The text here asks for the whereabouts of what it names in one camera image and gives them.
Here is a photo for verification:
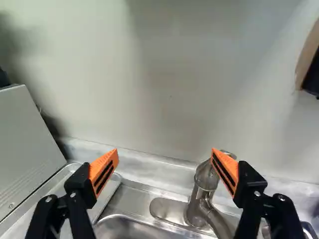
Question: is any grey metal appliance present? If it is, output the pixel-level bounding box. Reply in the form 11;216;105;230
0;83;68;221

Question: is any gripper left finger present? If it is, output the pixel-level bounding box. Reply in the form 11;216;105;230
24;148;120;239

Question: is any stainless steel sink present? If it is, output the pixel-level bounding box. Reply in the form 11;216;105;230
43;163;319;239

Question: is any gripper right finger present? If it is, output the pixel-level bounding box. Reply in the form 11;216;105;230
211;147;306;239

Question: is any steel kitchen counter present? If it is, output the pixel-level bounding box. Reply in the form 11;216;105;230
0;136;319;239

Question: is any stainless steel tap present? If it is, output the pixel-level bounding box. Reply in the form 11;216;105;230
149;148;252;236

